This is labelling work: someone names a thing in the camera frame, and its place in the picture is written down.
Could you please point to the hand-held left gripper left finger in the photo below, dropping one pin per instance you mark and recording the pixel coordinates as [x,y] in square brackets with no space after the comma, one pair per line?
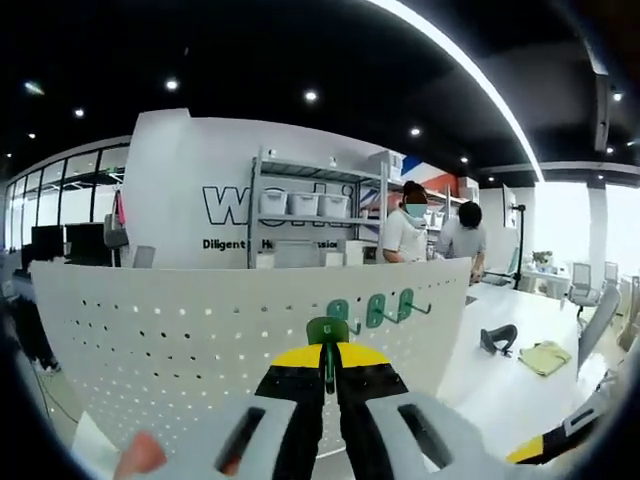
[255,435]

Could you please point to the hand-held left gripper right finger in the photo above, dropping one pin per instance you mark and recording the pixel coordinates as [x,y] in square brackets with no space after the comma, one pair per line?
[400,435]

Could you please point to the white perforated mounting plate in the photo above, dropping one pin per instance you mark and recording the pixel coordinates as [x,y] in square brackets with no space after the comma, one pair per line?
[175,350]

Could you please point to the person's left hand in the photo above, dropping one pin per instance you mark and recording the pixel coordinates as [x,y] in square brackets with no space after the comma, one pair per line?
[142,455]

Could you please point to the yellow-green cloth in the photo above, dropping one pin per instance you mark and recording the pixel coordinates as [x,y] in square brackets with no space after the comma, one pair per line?
[545,357]

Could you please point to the black curved headband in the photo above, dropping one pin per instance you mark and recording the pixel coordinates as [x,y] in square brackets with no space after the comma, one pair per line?
[500,335]

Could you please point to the grey mesh office chair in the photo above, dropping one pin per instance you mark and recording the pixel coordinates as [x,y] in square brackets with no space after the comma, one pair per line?
[611,272]
[582,280]
[600,325]

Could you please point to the black tripod stand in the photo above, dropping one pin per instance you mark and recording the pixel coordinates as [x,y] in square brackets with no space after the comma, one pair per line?
[521,250]

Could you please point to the white storage bin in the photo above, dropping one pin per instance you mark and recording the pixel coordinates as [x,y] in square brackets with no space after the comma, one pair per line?
[303,205]
[334,206]
[273,204]

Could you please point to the black monitor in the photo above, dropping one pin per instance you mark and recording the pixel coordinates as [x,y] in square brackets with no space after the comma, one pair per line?
[47,242]
[85,245]

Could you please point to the pink hanging cloth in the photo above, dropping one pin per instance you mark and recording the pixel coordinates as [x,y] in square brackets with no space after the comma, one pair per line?
[121,207]

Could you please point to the grey metal shelf rack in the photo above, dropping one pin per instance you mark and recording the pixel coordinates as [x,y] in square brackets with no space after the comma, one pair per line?
[310,172]

